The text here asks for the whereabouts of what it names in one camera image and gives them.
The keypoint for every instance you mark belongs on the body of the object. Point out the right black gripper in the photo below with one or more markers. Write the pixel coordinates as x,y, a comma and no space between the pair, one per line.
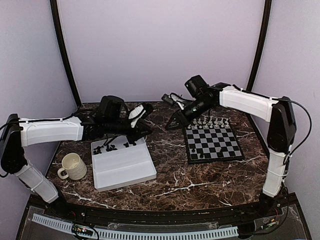
181,117

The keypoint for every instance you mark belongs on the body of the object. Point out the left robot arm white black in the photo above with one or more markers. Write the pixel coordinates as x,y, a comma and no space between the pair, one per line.
112,116

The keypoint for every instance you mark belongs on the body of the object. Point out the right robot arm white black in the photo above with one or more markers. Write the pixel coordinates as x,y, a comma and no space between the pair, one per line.
272,118

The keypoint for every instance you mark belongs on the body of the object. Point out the white chess pieces row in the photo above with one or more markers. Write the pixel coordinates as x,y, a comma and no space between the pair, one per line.
208,123

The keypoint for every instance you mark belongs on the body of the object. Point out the white plastic tray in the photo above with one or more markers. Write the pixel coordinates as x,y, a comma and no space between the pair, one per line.
123,167

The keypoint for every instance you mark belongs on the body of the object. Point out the left black frame post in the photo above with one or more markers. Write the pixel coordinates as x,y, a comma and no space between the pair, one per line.
63,51

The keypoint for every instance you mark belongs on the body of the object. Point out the black grey chessboard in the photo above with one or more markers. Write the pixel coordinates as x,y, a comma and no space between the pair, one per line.
208,142

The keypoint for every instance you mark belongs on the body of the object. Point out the white cable duct strip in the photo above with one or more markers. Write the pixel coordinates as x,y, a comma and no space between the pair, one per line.
84,232

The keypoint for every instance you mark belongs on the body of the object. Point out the black chess pieces cluster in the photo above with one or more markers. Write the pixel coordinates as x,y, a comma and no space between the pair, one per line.
104,148
127,144

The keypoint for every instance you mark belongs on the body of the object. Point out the black chess pieces left cluster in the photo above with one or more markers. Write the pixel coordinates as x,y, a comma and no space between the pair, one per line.
104,148

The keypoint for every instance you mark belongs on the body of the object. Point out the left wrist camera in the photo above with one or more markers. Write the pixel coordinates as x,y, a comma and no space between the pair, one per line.
139,112

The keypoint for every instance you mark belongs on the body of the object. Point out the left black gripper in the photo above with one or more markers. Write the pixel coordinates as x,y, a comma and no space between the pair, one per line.
140,128

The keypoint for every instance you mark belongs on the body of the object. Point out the black chess pieces right cluster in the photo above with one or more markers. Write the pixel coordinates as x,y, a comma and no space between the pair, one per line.
127,144

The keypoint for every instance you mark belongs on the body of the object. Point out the black front rail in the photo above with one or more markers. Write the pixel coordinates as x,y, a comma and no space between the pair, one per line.
96,216

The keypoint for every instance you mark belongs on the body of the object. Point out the right black frame post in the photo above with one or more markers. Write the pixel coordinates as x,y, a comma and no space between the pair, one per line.
260,44

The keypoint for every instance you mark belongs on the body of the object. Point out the cream ceramic mug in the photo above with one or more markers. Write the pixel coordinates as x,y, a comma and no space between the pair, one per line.
73,167

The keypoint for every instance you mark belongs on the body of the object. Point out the black frame post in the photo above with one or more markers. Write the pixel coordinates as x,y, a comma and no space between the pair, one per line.
260,44
63,51

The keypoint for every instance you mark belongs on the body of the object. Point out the black chess piece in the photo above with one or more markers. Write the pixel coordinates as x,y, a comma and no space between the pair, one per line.
220,154

